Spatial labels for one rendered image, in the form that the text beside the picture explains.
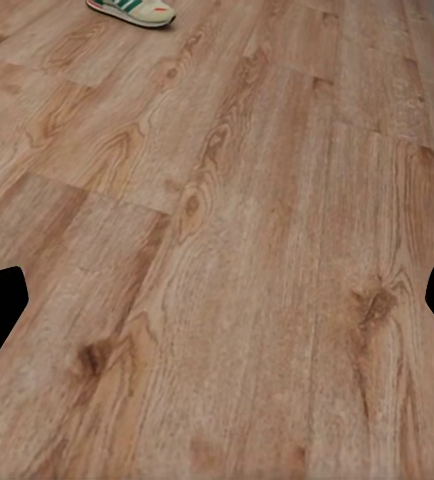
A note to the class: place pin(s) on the gym shoe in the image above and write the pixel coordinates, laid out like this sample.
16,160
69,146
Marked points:
145,13

